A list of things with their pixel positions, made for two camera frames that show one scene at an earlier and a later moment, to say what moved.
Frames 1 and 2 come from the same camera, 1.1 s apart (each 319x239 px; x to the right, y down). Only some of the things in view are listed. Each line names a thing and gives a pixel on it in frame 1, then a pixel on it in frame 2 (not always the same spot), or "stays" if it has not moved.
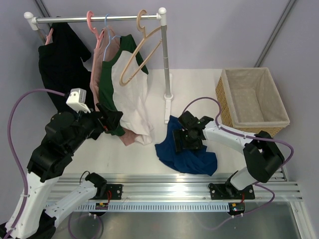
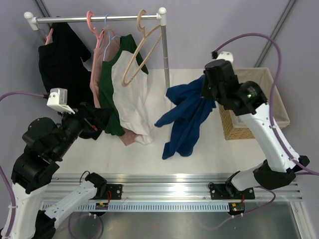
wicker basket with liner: (250, 101) stays
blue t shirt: (198, 161) to (188, 115)
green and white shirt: (124, 87) stays
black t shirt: (62, 58) stays
